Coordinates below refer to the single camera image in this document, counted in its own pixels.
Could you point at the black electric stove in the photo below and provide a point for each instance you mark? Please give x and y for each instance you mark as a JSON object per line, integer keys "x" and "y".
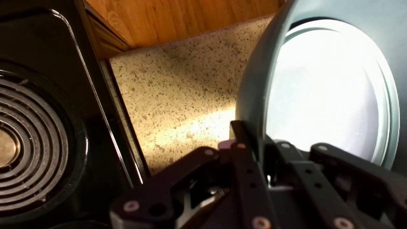
{"x": 93, "y": 84}

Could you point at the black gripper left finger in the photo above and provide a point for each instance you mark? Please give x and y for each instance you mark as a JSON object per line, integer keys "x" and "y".
{"x": 248, "y": 178}

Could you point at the large coil burner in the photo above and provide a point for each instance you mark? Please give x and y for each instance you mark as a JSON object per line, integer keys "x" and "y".
{"x": 38, "y": 144}

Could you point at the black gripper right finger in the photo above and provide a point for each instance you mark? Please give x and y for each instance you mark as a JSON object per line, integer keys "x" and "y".
{"x": 339, "y": 182}

